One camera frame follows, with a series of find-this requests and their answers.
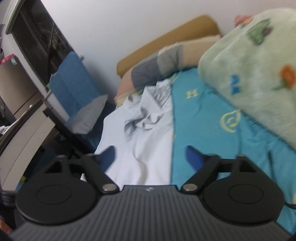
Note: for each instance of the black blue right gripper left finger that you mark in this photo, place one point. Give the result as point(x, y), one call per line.
point(66, 190)

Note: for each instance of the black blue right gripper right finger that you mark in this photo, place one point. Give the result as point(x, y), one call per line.
point(234, 190)

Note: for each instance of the light grey t-shirt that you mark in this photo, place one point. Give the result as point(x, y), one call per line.
point(141, 130)

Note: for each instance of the white desk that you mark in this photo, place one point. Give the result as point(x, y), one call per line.
point(28, 135)

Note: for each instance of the grey seat cushion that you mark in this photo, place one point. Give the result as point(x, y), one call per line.
point(86, 118)

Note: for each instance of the teal patterned bed sheet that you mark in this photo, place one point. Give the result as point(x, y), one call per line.
point(205, 121)

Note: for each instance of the blue covered chair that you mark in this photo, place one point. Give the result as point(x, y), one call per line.
point(74, 88)

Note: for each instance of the green fleece blanket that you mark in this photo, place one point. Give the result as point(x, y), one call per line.
point(253, 67)

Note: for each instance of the colour block striped pillow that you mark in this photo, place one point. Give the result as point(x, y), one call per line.
point(162, 64)

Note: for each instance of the dark window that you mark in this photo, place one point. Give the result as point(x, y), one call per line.
point(38, 37)

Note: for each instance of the pink plush item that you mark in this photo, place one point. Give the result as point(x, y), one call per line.
point(239, 19)

